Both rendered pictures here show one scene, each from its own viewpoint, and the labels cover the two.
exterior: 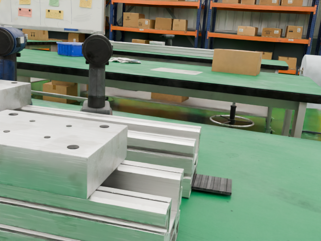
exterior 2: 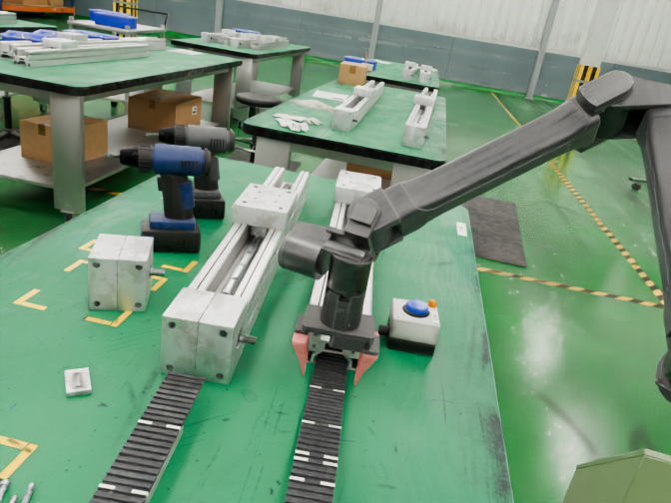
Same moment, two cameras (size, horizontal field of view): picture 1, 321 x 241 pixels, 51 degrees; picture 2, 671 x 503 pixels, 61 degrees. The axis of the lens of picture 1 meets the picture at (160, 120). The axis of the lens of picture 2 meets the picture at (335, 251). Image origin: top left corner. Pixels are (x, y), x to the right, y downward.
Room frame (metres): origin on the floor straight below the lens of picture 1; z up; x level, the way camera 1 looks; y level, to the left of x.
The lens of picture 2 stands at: (0.63, 1.50, 1.29)
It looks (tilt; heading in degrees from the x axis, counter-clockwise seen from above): 23 degrees down; 259
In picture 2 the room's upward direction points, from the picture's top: 9 degrees clockwise
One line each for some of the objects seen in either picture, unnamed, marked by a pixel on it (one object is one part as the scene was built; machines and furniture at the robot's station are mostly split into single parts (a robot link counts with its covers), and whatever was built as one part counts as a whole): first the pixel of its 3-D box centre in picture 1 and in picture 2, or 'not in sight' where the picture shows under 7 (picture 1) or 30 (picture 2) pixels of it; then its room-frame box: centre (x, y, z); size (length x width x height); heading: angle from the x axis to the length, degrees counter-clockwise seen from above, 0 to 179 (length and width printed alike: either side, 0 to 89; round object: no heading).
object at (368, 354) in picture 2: not in sight; (350, 354); (0.45, 0.81, 0.83); 0.07 x 0.07 x 0.09; 78
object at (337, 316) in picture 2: not in sight; (341, 308); (0.47, 0.80, 0.91); 0.10 x 0.07 x 0.07; 168
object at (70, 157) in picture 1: (39, 158); (356, 194); (0.33, 0.13, 0.87); 0.16 x 0.11 x 0.07; 78
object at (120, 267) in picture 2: not in sight; (129, 272); (0.80, 0.59, 0.83); 0.11 x 0.10 x 0.10; 3
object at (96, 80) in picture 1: (97, 83); (189, 171); (0.75, 0.15, 0.89); 0.20 x 0.08 x 0.22; 11
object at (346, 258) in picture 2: not in sight; (345, 268); (0.48, 0.80, 0.97); 0.07 x 0.06 x 0.07; 148
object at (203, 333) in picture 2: not in sight; (213, 335); (0.65, 0.77, 0.83); 0.12 x 0.09 x 0.10; 168
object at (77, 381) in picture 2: not in sight; (77, 381); (0.82, 0.84, 0.78); 0.05 x 0.03 x 0.01; 109
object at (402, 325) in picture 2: not in sight; (407, 324); (0.32, 0.67, 0.81); 0.10 x 0.08 x 0.06; 168
